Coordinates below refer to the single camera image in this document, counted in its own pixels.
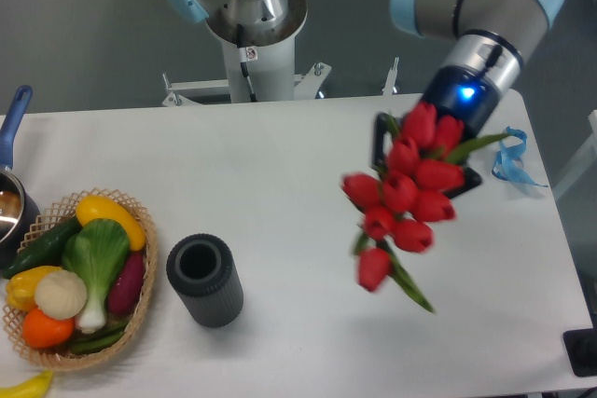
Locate white garlic bulb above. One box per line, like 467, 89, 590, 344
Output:
35, 270, 88, 321

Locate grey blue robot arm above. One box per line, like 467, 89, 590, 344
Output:
167, 0, 564, 163

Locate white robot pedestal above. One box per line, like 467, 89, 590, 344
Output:
207, 0, 308, 103

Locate yellow banana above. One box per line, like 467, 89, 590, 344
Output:
1, 370, 54, 398

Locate green bean pods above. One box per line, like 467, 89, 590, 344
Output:
69, 322, 128, 355

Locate black device at edge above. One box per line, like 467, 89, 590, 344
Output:
562, 328, 596, 377

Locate yellow squash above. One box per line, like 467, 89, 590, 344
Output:
76, 195, 146, 252

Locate woven wicker basket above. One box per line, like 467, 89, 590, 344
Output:
3, 188, 158, 371

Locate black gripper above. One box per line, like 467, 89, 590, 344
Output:
370, 65, 503, 199

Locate dark grey ribbed vase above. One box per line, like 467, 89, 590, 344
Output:
166, 233, 243, 328

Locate red tulip bouquet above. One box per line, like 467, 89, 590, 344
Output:
340, 102, 507, 312

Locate orange fruit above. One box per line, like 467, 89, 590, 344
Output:
22, 308, 75, 349

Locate green cucumber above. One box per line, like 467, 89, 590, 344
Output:
3, 217, 82, 280

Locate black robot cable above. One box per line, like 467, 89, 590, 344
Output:
235, 23, 258, 103

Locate purple sweet potato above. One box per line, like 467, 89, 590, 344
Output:
107, 252, 145, 316

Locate white frame at right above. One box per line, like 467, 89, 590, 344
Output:
552, 110, 596, 201

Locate blue handled saucepan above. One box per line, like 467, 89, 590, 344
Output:
1, 85, 39, 269

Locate tangled blue tape strip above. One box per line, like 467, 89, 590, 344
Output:
492, 127, 548, 194

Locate green bok choy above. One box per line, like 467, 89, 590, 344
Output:
62, 218, 130, 335

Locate yellow bell pepper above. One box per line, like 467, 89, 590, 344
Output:
6, 266, 61, 312

